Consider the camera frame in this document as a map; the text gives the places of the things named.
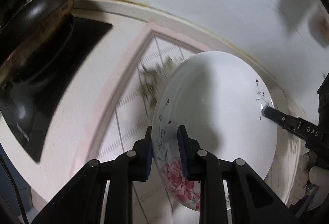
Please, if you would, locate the white plate with pink flowers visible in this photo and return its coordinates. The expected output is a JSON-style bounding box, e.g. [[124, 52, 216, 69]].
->
[[152, 51, 277, 211]]

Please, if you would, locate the right gloved hand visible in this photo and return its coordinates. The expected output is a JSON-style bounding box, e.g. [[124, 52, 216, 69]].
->
[[288, 151, 328, 210]]

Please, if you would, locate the floral patterned table mat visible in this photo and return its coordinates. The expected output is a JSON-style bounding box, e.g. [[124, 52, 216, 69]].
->
[[92, 22, 301, 223]]

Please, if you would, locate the black induction cooktop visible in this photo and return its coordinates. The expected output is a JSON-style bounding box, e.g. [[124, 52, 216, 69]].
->
[[1, 15, 113, 162]]

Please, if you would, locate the dark wok pan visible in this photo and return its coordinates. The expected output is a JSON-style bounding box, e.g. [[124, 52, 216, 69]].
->
[[1, 0, 75, 83]]

